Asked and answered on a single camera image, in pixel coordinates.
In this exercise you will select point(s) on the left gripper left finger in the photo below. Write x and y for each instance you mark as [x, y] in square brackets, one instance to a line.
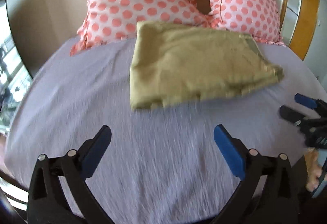
[47, 202]

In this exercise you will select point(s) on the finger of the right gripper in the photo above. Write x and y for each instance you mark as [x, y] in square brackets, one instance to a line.
[308, 102]
[292, 116]

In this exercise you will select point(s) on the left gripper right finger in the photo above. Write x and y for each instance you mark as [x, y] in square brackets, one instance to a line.
[266, 192]

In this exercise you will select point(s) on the khaki beige pants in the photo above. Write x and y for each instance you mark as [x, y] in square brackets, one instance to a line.
[173, 64]

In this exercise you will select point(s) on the person's right hand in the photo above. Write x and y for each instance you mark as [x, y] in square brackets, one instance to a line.
[314, 170]

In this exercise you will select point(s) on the lavender bed sheet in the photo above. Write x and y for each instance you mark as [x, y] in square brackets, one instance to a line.
[162, 166]

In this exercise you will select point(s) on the pink polka dot pillow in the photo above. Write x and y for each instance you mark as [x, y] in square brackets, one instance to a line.
[259, 18]

